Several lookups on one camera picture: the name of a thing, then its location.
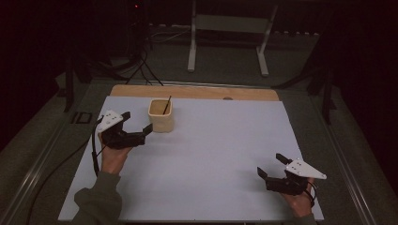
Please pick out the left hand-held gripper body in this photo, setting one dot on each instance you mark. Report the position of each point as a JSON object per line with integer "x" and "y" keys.
{"x": 123, "y": 140}

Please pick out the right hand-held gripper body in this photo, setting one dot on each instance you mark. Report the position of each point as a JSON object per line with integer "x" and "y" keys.
{"x": 289, "y": 186}

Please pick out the beige square cup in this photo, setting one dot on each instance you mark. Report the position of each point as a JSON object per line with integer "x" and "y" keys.
{"x": 161, "y": 124}

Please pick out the thin black pencil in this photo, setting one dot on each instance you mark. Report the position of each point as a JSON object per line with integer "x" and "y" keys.
{"x": 166, "y": 106}

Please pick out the person's left hand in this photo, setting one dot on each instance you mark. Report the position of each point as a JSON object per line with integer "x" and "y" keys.
{"x": 113, "y": 159}

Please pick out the person's right hand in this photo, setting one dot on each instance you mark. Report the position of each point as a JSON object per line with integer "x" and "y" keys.
{"x": 300, "y": 204}

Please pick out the white table mat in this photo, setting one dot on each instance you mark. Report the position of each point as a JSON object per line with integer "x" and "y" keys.
{"x": 203, "y": 162}

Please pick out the black floor stand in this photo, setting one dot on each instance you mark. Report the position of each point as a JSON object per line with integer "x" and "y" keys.
{"x": 68, "y": 87}
{"x": 327, "y": 100}

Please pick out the white metal stand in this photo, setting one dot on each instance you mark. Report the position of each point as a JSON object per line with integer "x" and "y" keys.
{"x": 231, "y": 24}

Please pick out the metal floor rail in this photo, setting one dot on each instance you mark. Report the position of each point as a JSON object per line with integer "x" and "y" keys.
{"x": 350, "y": 175}
{"x": 34, "y": 175}

